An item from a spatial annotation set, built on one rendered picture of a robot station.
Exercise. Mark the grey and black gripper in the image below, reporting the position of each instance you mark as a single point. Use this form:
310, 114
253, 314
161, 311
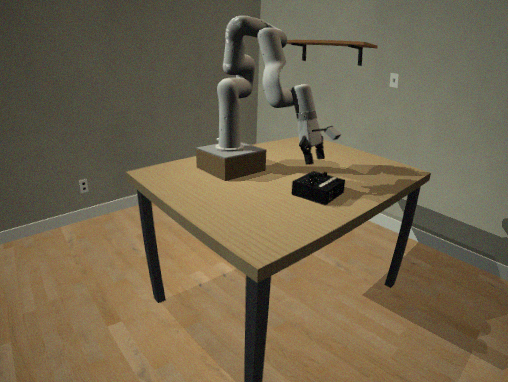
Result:
310, 139

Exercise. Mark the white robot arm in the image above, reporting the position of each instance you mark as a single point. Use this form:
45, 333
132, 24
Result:
271, 43

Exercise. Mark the black lighting desk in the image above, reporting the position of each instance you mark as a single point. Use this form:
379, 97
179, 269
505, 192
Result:
323, 188

